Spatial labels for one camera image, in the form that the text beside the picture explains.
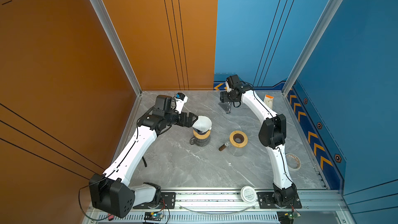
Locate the white round lid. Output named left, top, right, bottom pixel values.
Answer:
left=240, top=186, right=257, bottom=204

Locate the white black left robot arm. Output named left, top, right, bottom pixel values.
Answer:
left=88, top=112, right=199, bottom=218

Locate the ribbed glass coffee server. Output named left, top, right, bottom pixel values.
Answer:
left=189, top=136, right=211, bottom=147

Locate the white paper coffee filter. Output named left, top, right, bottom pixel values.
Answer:
left=192, top=116, right=212, bottom=133

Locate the roll of clear tape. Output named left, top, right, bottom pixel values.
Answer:
left=286, top=153, right=302, bottom=171

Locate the orange coffee filter pack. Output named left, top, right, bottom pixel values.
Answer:
left=264, top=94, right=274, bottom=109

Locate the bamboo dripper ring stand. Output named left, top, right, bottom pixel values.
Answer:
left=193, top=129, right=211, bottom=140

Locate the clear glass pitcher wooden handle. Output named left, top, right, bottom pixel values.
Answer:
left=218, top=142, right=246, bottom=157

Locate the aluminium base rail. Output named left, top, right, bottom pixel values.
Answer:
left=83, top=188, right=355, bottom=224

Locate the aluminium left corner post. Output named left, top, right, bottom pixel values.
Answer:
left=89, top=0, right=142, bottom=96

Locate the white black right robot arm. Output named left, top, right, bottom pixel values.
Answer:
left=220, top=75, right=300, bottom=208

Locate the circuit board right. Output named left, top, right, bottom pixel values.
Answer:
left=277, top=212, right=301, bottom=224

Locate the aluminium corner post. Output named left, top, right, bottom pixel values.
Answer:
left=282, top=0, right=343, bottom=96
left=89, top=0, right=142, bottom=96

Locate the green circuit board left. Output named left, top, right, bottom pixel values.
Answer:
left=143, top=212, right=164, bottom=224

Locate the grey ribbed glass dripper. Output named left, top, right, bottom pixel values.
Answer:
left=221, top=102, right=233, bottom=114

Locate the aluminium right corner post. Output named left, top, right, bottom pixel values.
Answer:
left=282, top=0, right=343, bottom=96

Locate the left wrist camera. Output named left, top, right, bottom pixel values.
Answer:
left=154, top=92, right=188, bottom=114

